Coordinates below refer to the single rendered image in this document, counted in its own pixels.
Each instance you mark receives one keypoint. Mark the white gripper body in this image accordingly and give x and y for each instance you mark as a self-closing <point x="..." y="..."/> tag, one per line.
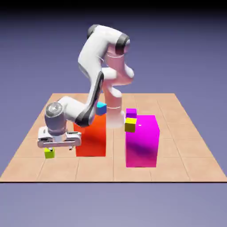
<point x="71" y="141"/>

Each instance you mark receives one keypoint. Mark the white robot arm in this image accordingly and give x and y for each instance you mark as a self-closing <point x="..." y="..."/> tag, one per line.
<point x="95" y="53"/>

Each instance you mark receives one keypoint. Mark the small lime green cube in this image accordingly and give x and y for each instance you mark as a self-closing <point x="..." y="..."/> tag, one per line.
<point x="48" y="154"/>

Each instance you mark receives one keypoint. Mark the small blue cube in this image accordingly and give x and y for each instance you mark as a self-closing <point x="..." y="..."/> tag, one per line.
<point x="102" y="110"/>

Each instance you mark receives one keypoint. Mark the small yellow cube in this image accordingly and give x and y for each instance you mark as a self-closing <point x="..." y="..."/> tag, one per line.
<point x="130" y="125"/>

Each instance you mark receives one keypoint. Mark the small purple cube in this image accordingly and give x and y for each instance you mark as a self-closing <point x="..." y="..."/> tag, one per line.
<point x="131" y="113"/>

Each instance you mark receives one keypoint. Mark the large orange box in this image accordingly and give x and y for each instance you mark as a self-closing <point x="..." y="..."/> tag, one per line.
<point x="94" y="138"/>

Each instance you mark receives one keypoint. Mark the large magenta box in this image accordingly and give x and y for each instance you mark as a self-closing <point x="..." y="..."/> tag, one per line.
<point x="143" y="141"/>

